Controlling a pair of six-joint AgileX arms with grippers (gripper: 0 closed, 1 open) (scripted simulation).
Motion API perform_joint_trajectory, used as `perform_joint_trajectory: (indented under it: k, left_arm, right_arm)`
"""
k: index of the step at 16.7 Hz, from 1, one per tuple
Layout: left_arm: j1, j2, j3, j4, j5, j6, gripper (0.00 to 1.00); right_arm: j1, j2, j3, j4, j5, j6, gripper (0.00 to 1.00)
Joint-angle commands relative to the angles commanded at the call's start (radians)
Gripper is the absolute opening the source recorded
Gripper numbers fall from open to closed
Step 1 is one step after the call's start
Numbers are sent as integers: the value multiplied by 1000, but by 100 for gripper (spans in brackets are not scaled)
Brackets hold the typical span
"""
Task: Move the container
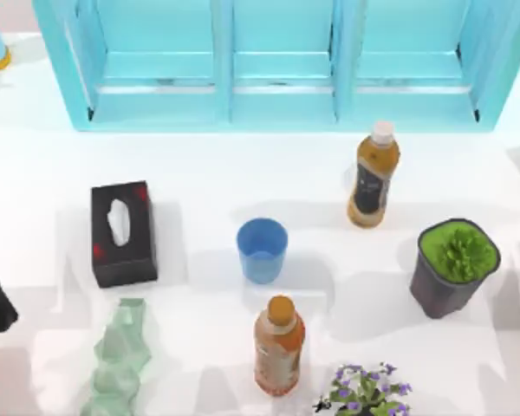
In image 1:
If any blue cup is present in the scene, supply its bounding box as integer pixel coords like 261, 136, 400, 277
236, 218, 289, 286

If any grey pot with green plant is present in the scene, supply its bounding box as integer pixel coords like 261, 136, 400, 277
409, 218, 502, 321

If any amber bottle with white cap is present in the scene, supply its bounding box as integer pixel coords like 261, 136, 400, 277
346, 120, 402, 229

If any orange bottle with orange cap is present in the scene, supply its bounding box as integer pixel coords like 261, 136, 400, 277
253, 295, 307, 397

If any light blue rack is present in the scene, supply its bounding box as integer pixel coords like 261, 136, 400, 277
30, 0, 520, 134

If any black tissue box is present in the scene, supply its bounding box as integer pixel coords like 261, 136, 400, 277
90, 179, 159, 289

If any pale green crumpled bottle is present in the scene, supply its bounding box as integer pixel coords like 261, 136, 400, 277
78, 297, 153, 416

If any purple flower plant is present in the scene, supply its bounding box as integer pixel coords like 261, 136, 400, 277
312, 361, 413, 416

